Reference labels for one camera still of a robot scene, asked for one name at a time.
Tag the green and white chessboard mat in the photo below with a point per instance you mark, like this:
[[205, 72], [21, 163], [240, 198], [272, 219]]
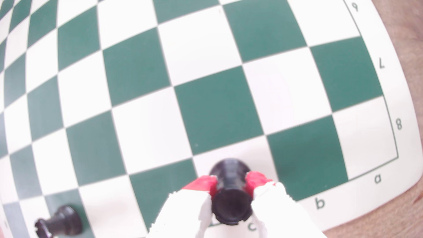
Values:
[[211, 99]]

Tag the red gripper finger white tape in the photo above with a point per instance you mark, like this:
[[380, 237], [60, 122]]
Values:
[[185, 211], [277, 211]]

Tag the black chess piece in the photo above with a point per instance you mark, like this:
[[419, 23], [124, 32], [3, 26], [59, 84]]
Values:
[[231, 198], [61, 223]]

